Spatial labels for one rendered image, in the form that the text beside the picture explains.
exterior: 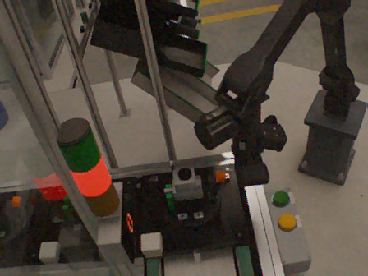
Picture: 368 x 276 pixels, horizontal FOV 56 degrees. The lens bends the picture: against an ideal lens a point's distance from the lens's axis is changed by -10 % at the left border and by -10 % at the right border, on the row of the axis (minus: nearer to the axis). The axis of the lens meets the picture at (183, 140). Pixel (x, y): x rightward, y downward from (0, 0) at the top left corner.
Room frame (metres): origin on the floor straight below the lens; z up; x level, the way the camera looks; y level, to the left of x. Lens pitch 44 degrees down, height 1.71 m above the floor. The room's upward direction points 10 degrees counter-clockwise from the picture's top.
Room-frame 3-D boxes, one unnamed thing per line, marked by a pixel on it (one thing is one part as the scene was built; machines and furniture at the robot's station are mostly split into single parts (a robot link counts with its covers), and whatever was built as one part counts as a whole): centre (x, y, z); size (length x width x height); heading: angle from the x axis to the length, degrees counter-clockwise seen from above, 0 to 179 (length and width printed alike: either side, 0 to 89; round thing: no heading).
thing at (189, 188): (0.54, 0.02, 1.06); 0.08 x 0.04 x 0.07; 87
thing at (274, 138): (0.54, -0.17, 1.17); 0.07 x 0.07 x 0.06; 87
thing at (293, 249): (0.45, -0.20, 0.93); 0.21 x 0.07 x 0.06; 177
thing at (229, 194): (0.54, 0.01, 0.96); 0.24 x 0.24 x 0.02; 87
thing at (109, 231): (0.36, 0.14, 1.29); 0.12 x 0.05 x 0.25; 177
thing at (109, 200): (0.36, 0.14, 1.28); 0.05 x 0.05 x 0.05
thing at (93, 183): (0.36, 0.14, 1.33); 0.05 x 0.05 x 0.05
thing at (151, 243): (0.45, 0.11, 0.97); 0.05 x 0.05 x 0.04; 87
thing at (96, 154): (0.36, 0.14, 1.38); 0.05 x 0.05 x 0.05
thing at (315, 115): (0.69, -0.41, 0.96); 0.15 x 0.15 x 0.20; 51
